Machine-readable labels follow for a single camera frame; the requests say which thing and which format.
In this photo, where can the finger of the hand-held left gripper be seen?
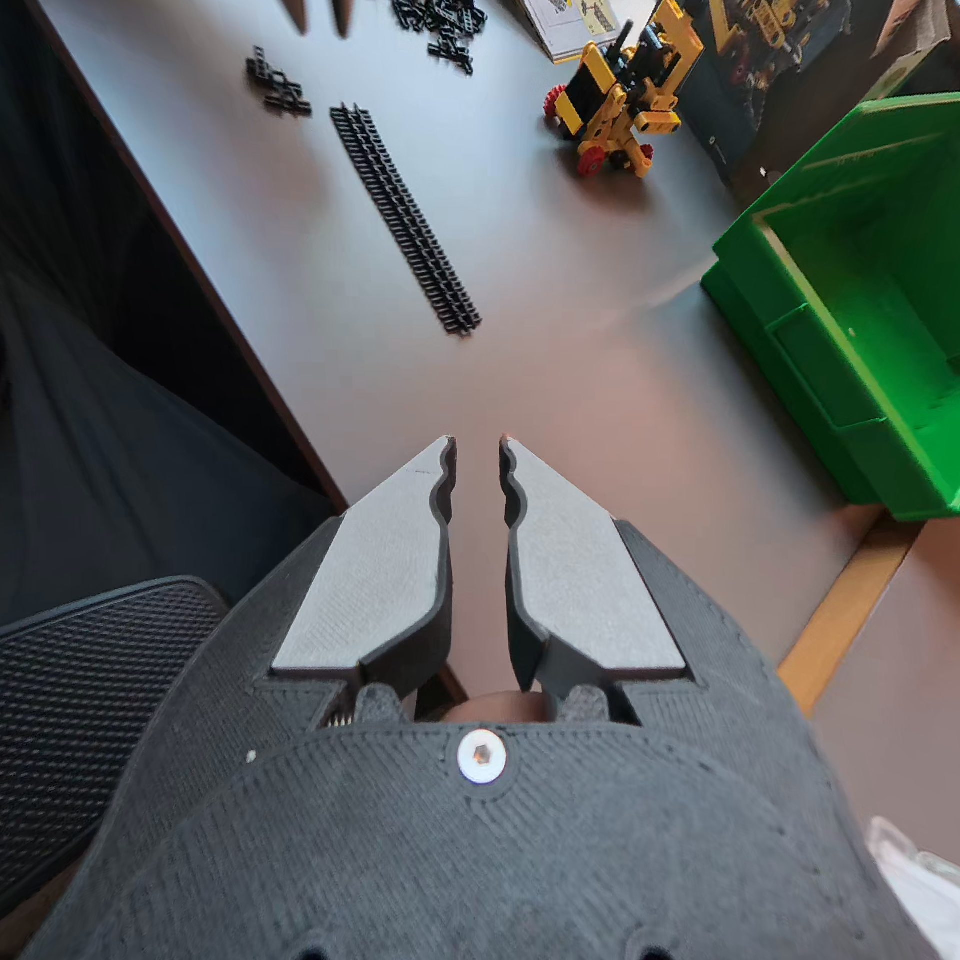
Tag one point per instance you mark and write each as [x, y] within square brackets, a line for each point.
[297, 13]
[343, 15]

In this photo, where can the yellow lego vehicle model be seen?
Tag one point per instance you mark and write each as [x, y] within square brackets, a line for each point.
[622, 90]

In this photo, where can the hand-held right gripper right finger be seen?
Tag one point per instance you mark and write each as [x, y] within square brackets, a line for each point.
[589, 585]

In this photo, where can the black mesh office chair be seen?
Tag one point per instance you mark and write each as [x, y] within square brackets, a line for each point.
[82, 697]

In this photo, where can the pile of black lego links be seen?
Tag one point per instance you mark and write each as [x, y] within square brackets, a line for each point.
[442, 26]

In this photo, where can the dark lego set box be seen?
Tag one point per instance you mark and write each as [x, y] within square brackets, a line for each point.
[780, 67]

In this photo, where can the small cluster black lego pieces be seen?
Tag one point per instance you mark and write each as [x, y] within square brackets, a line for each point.
[277, 84]

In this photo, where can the clear plastic bag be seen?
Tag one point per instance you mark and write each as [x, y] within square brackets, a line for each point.
[922, 892]

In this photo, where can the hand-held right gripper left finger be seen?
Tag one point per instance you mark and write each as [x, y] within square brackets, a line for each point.
[360, 577]

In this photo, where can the green plastic bin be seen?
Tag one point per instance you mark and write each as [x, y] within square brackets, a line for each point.
[862, 300]

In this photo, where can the lego instruction booklet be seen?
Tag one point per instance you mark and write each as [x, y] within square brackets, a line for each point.
[559, 26]

